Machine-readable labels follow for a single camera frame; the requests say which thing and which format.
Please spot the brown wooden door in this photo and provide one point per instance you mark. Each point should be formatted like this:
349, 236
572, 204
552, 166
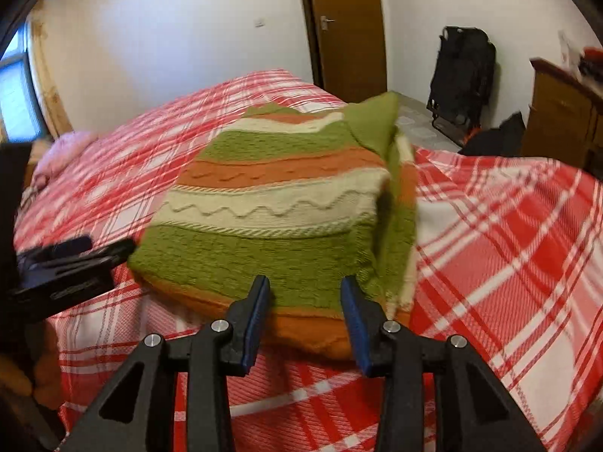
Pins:
348, 47

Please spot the window with dark frame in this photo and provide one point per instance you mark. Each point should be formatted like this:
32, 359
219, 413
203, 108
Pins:
21, 115

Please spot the green striped knit sweater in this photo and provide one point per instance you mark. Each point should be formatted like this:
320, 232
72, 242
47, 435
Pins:
303, 198

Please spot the brown wooden dresser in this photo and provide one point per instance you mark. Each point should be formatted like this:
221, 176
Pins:
565, 120

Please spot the pink pillow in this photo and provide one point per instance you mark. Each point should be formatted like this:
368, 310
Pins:
66, 149

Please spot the black folded trolley bag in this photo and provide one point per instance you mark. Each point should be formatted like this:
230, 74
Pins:
462, 82

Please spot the person's left hand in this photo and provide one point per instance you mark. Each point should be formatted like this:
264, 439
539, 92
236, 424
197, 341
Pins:
40, 379

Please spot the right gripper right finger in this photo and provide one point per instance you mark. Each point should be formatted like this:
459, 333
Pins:
473, 409

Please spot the red plaid bed sheet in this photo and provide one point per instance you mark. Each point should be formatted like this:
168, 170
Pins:
509, 255

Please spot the black bag on floor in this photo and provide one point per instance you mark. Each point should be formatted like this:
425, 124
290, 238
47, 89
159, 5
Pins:
504, 141

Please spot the beige patterned curtain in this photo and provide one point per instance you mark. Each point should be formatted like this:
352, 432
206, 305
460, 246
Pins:
46, 92

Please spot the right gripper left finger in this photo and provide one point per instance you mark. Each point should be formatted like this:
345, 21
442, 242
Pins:
135, 410

